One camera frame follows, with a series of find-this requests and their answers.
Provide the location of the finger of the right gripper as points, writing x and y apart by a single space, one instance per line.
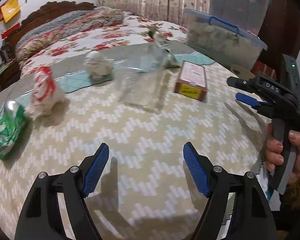
248 100

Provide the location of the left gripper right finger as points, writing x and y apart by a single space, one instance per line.
236 207

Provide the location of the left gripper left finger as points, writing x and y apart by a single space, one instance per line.
41 217

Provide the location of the brown cardboard box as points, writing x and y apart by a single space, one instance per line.
191 81

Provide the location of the clear plastic water bottle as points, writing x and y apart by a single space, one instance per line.
139 81

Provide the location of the right hand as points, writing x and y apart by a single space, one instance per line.
274 149

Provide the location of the upper clear storage bin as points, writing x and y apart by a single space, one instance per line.
247 14

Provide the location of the crushed green can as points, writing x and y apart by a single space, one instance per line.
12 121

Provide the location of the beige zigzag patterned blanket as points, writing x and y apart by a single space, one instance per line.
146 191

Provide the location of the red white crumpled wrapper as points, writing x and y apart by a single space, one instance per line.
46 93

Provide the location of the floral bed quilt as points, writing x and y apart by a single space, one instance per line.
133 30

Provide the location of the crumpled white paper ball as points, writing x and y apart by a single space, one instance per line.
97 65

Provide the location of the grey teal quilted blanket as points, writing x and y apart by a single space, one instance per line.
72 76

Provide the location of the folded patchwork quilt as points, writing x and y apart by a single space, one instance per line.
64 26

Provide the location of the dark wooden headboard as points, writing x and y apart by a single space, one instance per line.
46 13

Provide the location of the clear bin blue handle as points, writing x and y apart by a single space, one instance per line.
222 41

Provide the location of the yellow red wall calendar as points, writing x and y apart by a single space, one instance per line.
9 17

